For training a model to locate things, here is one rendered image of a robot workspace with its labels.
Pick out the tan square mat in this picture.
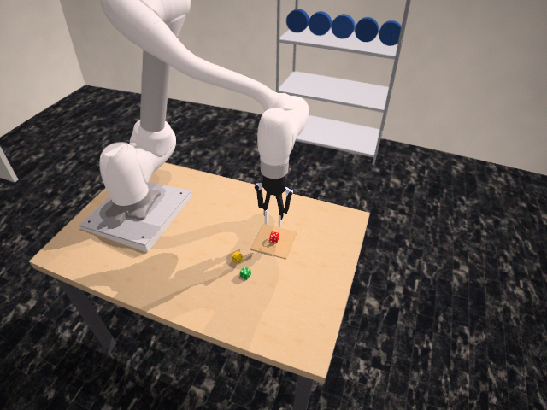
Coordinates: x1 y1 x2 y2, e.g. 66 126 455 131
251 224 297 259

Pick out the red die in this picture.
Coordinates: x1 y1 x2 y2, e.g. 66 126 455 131
269 231 279 243

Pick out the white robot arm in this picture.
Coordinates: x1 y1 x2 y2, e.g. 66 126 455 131
99 0 309 223

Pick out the green die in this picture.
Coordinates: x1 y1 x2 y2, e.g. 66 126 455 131
240 266 251 280

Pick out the yellow die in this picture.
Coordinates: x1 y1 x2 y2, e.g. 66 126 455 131
232 251 243 264

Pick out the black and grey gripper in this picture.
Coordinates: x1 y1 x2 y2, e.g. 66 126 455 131
255 175 294 227

